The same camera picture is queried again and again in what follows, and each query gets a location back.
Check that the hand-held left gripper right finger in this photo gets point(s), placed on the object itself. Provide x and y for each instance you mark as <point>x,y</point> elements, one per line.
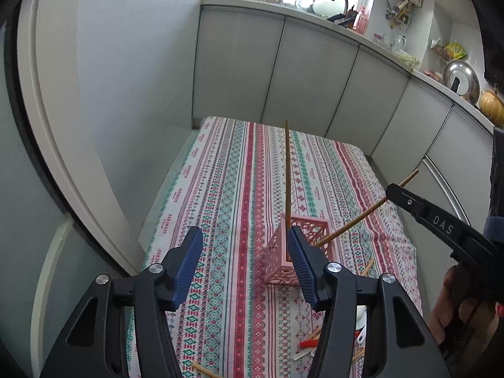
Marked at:
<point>303,267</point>

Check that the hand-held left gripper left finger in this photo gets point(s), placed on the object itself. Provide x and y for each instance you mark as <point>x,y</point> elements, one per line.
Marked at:
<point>189,267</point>

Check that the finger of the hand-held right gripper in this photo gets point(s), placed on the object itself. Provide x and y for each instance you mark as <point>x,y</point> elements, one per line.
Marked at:
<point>433,216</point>

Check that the pink lattice utensil basket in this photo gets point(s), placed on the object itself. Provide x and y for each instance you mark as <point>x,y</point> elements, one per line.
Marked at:
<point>275,260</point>

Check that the wooden chopstick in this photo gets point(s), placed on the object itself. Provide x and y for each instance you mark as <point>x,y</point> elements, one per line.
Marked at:
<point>368,267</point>
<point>357,355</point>
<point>314,333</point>
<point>288,165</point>
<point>206,370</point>
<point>354,222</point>

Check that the red plastic utensil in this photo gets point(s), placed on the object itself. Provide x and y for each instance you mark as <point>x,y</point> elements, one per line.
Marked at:
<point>307,343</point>

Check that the person's right hand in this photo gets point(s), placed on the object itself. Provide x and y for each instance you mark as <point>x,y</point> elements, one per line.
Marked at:
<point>443,307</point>

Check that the white ceramic spoon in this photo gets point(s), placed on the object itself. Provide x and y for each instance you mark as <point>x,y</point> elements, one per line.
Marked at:
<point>360,317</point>

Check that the striped patterned tablecloth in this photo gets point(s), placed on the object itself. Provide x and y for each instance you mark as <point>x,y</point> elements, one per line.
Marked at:
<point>236,204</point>

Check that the orange pumpkin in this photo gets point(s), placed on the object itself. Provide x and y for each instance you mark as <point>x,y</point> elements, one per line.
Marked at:
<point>494,106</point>

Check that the white chopstick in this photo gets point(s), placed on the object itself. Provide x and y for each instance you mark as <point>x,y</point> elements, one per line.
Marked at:
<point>304,354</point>

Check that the steel pot lid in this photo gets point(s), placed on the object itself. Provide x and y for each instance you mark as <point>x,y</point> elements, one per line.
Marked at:
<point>464,75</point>

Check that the yellow snack packet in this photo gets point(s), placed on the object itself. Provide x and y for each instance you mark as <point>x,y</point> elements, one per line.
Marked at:
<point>456,50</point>

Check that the green vegetables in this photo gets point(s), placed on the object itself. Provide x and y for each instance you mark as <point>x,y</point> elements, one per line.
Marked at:
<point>409,60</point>

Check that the clear glass jar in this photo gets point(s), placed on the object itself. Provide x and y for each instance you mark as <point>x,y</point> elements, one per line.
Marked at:
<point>399,43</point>

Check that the white kitchen base cabinets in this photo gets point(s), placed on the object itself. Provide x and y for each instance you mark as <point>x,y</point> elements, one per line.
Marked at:
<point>315,78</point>

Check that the hanging kitchen tools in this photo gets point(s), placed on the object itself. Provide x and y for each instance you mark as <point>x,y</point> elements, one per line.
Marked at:
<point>398,13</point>

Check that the pink detergent bottle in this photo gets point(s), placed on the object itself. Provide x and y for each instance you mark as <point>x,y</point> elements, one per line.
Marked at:
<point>360,19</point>

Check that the curved metal faucet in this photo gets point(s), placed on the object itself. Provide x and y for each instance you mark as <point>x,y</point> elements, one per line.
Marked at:
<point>346,0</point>

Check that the white kitchen countertop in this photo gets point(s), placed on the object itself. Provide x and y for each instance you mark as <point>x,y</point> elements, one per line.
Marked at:
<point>307,15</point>

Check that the white door frame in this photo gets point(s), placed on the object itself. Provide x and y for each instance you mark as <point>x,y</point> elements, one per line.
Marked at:
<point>51,126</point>

